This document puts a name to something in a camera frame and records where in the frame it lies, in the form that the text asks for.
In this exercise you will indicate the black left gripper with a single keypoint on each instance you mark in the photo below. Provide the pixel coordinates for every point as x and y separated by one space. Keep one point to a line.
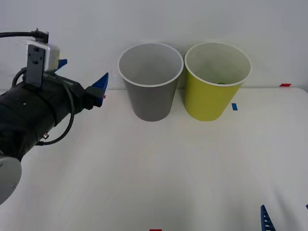
60 96

